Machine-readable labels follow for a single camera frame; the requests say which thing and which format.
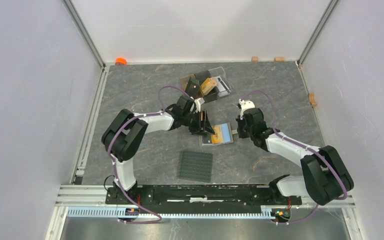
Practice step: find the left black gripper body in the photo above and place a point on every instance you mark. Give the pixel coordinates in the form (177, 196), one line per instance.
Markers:
(193, 121)

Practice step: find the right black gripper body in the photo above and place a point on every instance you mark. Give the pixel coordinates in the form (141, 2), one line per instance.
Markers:
(244, 131)

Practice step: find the grey blue card holder wallet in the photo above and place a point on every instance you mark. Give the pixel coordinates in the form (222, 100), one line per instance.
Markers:
(223, 135)

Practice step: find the clear card stand tray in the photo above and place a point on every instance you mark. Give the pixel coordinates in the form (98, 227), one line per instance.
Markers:
(219, 71)

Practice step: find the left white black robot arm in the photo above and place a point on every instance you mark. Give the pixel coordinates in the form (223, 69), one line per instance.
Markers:
(124, 135)

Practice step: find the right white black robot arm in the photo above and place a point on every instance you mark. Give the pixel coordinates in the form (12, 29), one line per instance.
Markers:
(324, 175)

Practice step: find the gold card stack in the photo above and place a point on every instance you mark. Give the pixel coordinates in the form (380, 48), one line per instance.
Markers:
(208, 85)

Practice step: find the white striped card stack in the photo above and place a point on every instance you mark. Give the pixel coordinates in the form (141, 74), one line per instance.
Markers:
(223, 89)

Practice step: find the dark grey studded baseplate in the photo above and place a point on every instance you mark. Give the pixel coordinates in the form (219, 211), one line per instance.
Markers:
(195, 166)

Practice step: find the curved wooden piece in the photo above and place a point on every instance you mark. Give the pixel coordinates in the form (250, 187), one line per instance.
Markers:
(312, 99)

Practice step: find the left small wooden block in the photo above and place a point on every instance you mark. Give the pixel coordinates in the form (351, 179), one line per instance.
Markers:
(254, 59)

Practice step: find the small wooden block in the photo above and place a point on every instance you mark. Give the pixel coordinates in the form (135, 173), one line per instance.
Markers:
(279, 59)
(254, 59)

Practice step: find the right small wooden block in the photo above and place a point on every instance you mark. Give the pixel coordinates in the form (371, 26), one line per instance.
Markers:
(279, 59)

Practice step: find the orange round cap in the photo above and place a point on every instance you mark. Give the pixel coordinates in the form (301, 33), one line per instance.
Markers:
(120, 61)

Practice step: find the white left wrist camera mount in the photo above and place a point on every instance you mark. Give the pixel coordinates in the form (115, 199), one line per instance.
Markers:
(198, 102)

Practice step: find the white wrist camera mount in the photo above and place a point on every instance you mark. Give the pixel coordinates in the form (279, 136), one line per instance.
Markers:
(198, 102)
(243, 106)

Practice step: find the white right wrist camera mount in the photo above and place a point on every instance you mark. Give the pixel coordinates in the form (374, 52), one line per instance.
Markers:
(243, 106)

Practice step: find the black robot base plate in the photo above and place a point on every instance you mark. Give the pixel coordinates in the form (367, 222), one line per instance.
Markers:
(209, 198)

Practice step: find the slotted cable duct strip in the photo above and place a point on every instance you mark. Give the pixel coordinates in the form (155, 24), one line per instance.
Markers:
(124, 213)

